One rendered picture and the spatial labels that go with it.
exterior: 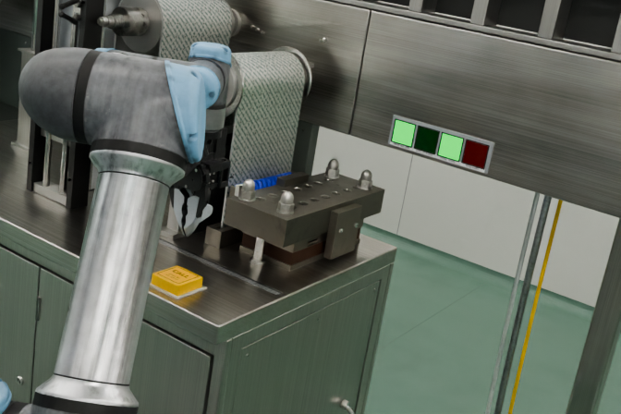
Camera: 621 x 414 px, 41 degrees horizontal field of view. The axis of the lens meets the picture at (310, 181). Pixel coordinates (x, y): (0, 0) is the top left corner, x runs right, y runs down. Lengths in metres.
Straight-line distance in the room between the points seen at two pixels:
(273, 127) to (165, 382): 0.61
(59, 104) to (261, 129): 0.90
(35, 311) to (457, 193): 2.95
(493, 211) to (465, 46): 2.64
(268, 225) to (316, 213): 0.12
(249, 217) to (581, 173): 0.68
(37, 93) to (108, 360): 0.32
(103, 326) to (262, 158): 1.00
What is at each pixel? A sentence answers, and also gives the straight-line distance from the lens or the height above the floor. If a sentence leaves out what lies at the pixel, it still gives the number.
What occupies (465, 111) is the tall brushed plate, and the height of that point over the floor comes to 1.27.
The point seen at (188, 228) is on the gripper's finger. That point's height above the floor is 1.02.
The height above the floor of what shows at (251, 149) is 1.11.
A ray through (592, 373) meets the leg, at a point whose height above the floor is 0.73.
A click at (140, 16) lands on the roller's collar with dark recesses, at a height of 1.35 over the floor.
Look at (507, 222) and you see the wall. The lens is 4.40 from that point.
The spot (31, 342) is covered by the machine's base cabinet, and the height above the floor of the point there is 0.63.
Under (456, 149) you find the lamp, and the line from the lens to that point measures 1.86.
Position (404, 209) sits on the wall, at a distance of 4.65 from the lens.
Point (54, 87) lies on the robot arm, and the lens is 1.02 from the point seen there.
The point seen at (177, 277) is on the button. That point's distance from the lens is 1.61.
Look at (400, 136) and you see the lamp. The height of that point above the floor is 1.18.
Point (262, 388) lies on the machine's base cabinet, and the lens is 1.73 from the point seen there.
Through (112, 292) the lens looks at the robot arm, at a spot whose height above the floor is 1.17.
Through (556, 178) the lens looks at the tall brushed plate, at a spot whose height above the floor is 1.18.
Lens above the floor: 1.58
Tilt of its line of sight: 16 degrees down
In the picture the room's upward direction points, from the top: 9 degrees clockwise
